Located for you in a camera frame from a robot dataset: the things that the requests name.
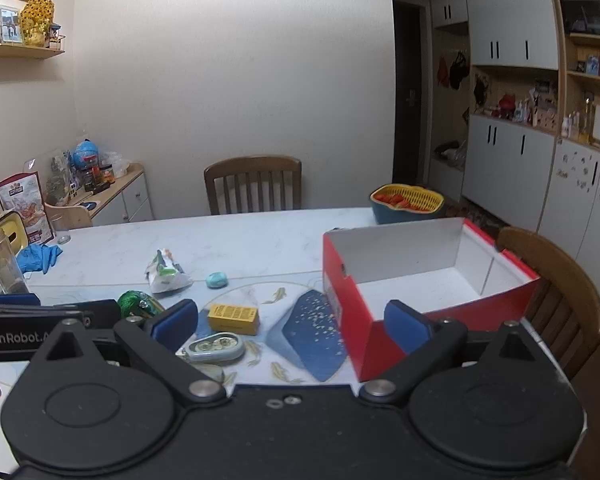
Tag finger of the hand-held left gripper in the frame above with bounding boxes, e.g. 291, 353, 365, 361
0, 293, 42, 307
92, 299, 122, 334

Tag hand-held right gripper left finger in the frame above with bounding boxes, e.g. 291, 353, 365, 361
30, 299, 228, 404

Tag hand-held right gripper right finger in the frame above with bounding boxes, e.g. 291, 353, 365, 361
357, 299, 552, 404

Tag green beaded cord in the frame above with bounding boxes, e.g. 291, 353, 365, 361
117, 290, 166, 319

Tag red shoe box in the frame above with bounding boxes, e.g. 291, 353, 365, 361
322, 217, 541, 383

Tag mint correction tape dispenser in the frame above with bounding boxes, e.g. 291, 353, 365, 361
186, 332, 247, 364

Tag green white snack packet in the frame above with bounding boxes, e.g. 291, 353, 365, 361
145, 248, 195, 294

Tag small yellow box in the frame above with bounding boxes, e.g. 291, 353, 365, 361
207, 304, 260, 337

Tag tall glass jar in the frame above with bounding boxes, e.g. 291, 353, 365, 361
0, 230, 31, 296

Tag blue rubber gloves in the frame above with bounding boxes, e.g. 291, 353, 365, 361
16, 243, 64, 275

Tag clear drinking glass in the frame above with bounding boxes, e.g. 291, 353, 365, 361
44, 203, 73, 245

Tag red snack bag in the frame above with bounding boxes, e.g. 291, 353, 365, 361
0, 171, 56, 246

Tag blue bowl with yellow strainer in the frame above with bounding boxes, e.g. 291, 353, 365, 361
369, 184, 447, 225

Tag low white sideboard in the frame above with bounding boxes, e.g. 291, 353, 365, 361
45, 162, 156, 226

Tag pile of strawberries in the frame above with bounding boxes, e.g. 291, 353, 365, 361
378, 192, 431, 209

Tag clear plastic bag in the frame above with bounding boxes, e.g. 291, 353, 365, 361
100, 152, 131, 179

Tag slatted wooden chair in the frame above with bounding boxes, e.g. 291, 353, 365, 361
203, 155, 303, 216

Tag curved back wooden chair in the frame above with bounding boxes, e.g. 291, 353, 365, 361
495, 226, 600, 382

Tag dark door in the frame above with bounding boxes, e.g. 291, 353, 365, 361
392, 2, 429, 187

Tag hanging red black bags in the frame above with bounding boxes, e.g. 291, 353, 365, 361
437, 50, 471, 92

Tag gold flower ornament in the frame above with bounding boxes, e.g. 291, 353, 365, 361
19, 0, 56, 49

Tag white wall cabinet unit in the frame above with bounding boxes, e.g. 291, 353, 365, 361
427, 0, 600, 242

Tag wooden wall shelf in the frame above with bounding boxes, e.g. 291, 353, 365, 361
0, 30, 66, 60

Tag small photo frame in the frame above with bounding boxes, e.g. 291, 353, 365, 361
0, 4, 21, 44

